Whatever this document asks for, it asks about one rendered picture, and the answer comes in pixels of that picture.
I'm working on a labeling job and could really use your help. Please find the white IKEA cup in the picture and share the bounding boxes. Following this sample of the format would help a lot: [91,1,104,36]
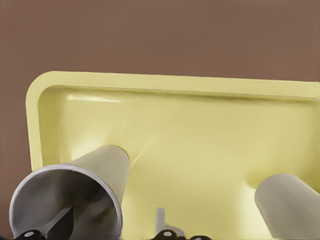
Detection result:
[8,144,132,240]
[253,172,320,240]

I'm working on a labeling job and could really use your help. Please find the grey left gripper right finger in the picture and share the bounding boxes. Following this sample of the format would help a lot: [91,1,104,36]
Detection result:
[151,207,186,240]

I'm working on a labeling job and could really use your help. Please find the pale yellow rectangular tray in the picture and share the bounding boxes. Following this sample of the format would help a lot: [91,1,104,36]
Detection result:
[25,70,320,240]

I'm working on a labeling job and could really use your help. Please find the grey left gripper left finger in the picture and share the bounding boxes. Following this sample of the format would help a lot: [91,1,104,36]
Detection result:
[14,206,75,240]

